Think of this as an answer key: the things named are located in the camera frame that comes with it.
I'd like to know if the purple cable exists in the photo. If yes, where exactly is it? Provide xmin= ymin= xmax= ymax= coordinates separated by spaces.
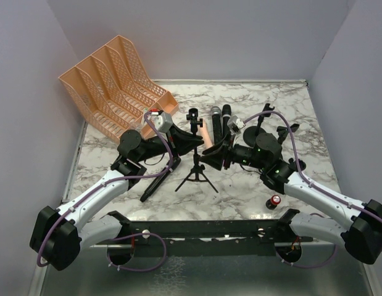
xmin=36 ymin=112 xmax=175 ymax=273
xmin=239 ymin=110 xmax=382 ymax=268

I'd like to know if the black microphone silver grille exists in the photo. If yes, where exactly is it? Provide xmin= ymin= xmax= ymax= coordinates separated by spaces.
xmin=210 ymin=106 xmax=223 ymax=144

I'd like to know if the peach pink microphone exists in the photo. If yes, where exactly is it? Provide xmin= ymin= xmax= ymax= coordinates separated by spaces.
xmin=199 ymin=123 xmax=213 ymax=149

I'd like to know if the black microphone white band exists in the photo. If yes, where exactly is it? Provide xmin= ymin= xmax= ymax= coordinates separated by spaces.
xmin=139 ymin=157 xmax=181 ymax=202

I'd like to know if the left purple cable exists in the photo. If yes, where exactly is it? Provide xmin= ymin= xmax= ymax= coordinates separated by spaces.
xmin=36 ymin=112 xmax=175 ymax=273

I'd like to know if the black tripod microphone stand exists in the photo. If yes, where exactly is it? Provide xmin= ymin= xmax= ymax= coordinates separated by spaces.
xmin=175 ymin=108 xmax=218 ymax=193

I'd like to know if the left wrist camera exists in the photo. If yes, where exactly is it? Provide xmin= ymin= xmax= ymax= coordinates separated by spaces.
xmin=151 ymin=110 xmax=173 ymax=133

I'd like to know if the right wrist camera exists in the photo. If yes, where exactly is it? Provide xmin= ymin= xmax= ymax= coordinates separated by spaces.
xmin=227 ymin=115 xmax=245 ymax=134

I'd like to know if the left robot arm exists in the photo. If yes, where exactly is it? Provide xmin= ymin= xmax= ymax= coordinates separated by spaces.
xmin=30 ymin=125 xmax=204 ymax=271

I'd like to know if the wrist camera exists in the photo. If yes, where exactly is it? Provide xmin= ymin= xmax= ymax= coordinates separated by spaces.
xmin=151 ymin=110 xmax=173 ymax=133
xmin=227 ymin=115 xmax=245 ymax=134

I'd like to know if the red black small bottle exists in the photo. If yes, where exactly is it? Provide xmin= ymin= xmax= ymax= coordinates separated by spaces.
xmin=265 ymin=195 xmax=281 ymax=210

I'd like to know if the peach plastic file organizer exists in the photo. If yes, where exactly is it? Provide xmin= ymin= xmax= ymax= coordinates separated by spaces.
xmin=59 ymin=35 xmax=178 ymax=143

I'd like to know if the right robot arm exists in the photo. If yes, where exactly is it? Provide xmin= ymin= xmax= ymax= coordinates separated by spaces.
xmin=201 ymin=133 xmax=382 ymax=265

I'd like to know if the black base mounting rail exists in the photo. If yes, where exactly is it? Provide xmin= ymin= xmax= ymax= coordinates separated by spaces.
xmin=104 ymin=212 xmax=315 ymax=258

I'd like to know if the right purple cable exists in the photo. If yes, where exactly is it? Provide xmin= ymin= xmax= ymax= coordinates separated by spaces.
xmin=239 ymin=110 xmax=382 ymax=268

